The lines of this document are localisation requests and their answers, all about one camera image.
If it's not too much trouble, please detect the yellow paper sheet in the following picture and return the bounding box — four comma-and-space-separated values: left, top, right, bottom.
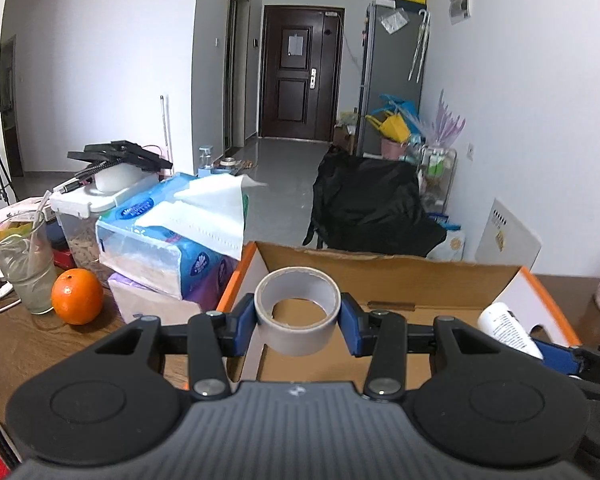
0, 219, 36, 244

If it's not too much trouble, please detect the white patterned bag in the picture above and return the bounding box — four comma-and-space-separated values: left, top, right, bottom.
429, 214, 467, 263

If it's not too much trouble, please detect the grey refrigerator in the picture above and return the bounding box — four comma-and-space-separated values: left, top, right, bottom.
355, 2, 430, 162

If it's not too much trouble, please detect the purple tissue pack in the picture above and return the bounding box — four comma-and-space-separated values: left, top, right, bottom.
107, 272, 222, 327

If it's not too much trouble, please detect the grey tape roll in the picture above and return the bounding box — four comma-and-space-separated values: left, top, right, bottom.
254, 267, 342, 357

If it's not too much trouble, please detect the white plastic bottle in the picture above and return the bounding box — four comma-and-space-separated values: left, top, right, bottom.
477, 301, 545, 360

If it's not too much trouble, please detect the clear spray bottle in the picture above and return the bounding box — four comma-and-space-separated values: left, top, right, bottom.
198, 145, 216, 177

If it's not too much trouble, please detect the pink and white box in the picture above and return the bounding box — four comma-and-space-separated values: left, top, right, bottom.
0, 197, 56, 224

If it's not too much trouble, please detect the clear container with white lid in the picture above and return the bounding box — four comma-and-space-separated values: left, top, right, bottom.
49, 172, 162, 289

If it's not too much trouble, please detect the clear plastic bag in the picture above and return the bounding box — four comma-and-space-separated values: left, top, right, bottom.
379, 9, 410, 36

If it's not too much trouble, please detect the white bowl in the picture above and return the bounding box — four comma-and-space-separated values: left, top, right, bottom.
93, 160, 146, 194

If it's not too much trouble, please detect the white mop handle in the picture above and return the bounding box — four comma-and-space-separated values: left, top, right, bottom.
158, 94, 174, 162

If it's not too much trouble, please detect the black folding device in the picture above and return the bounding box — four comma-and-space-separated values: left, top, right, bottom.
67, 140, 174, 182

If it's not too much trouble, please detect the clear drinking glass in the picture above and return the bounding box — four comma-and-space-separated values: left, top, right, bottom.
0, 210, 57, 316

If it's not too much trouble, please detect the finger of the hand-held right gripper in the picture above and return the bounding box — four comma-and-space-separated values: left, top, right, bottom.
531, 338, 600, 402

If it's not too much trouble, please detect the orange fruit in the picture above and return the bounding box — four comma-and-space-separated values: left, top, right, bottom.
51, 268, 105, 326

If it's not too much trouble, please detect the clear folded umbrella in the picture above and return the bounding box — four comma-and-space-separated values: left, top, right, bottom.
407, 8, 431, 84

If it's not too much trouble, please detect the metal storage cart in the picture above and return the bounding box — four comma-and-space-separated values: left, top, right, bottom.
417, 142, 459, 217

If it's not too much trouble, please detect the purple feather decoration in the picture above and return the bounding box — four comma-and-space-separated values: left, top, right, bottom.
419, 88, 467, 147

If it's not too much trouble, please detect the white board with yellow label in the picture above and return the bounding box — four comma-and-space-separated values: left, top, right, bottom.
474, 197, 544, 277

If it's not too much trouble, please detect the small brown cardboard box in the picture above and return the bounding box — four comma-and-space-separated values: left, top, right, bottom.
332, 122, 359, 156

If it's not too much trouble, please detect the dark brown door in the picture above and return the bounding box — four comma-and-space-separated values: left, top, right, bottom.
257, 4, 346, 142

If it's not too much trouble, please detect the blue tissue pack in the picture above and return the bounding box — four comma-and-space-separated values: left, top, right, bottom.
94, 172, 269, 307

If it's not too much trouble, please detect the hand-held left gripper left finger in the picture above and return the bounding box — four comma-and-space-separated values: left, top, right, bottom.
93, 295, 257, 403

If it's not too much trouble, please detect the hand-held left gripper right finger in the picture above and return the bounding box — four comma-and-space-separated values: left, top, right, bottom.
340, 293, 546, 404

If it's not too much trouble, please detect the pink bucket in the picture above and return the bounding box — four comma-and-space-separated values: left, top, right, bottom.
379, 137, 409, 161

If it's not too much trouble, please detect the cardboard box with orange edges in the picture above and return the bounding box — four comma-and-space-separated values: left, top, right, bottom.
215, 241, 584, 397

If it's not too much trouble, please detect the black backpack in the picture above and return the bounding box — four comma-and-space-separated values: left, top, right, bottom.
303, 144, 449, 259

